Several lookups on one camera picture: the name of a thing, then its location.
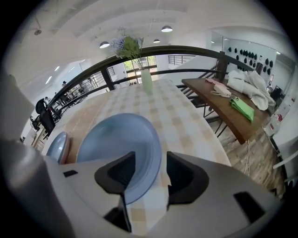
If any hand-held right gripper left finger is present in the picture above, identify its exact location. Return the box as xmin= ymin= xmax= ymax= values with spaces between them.
xmin=44 ymin=150 xmax=136 ymax=238

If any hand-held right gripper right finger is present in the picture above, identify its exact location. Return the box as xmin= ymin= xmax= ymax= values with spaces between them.
xmin=150 ymin=150 xmax=284 ymax=238

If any large blue plate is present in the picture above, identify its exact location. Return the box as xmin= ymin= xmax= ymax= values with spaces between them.
xmin=46 ymin=131 xmax=68 ymax=164

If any medium blue plate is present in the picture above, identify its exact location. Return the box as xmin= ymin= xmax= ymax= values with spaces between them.
xmin=76 ymin=113 xmax=163 ymax=206

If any dark wooden side table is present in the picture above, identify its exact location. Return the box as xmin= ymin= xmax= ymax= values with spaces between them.
xmin=181 ymin=78 xmax=271 ymax=145

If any black office chair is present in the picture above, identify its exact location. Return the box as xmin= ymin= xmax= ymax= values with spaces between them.
xmin=34 ymin=98 xmax=57 ymax=138

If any green bag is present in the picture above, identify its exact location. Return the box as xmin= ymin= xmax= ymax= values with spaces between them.
xmin=230 ymin=97 xmax=255 ymax=124

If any checked beige tablecloth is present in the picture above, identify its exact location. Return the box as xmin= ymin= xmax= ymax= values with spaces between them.
xmin=41 ymin=79 xmax=231 ymax=233

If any beige small pouch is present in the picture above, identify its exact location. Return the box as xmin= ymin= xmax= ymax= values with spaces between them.
xmin=210 ymin=84 xmax=233 ymax=99

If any white crumpled cloth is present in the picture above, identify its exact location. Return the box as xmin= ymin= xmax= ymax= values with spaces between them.
xmin=227 ymin=69 xmax=277 ymax=111

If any pink flat packet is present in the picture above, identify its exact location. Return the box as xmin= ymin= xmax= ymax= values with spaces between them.
xmin=205 ymin=78 xmax=224 ymax=86

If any pale green vase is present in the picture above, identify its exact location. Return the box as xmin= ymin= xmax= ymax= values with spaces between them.
xmin=141 ymin=69 xmax=154 ymax=95

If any blue flower bouquet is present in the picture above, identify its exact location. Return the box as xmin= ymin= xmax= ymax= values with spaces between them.
xmin=110 ymin=26 xmax=145 ymax=70

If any black metal railing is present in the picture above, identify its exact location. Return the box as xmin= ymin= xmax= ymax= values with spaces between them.
xmin=45 ymin=45 xmax=233 ymax=121

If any white cable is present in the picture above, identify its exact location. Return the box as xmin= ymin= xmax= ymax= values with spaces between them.
xmin=243 ymin=139 xmax=253 ymax=177

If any row of black wall items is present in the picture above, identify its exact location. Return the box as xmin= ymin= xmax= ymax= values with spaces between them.
xmin=227 ymin=46 xmax=275 ymax=75

